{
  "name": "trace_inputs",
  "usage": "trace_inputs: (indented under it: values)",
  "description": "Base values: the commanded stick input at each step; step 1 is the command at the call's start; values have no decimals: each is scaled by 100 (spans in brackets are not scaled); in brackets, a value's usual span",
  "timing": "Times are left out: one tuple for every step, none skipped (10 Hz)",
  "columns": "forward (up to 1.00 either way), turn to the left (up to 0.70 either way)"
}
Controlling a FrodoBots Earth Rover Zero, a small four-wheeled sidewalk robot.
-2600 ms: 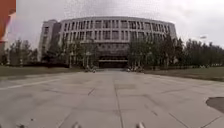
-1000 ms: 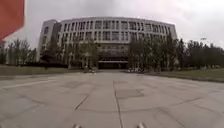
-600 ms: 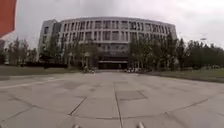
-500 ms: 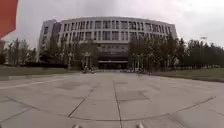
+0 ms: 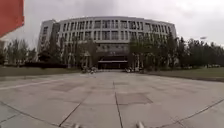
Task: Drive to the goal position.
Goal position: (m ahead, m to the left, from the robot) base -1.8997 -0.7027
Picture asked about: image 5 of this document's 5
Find curved grey building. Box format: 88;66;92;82
36;15;178;71

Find grey paved plaza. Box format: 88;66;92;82
0;70;224;128

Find row of trees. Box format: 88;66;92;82
128;33;224;72
0;33;98;69

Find grass lawn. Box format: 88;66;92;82
0;66;83;78
146;67;224;83

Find red banner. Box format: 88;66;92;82
0;0;25;38

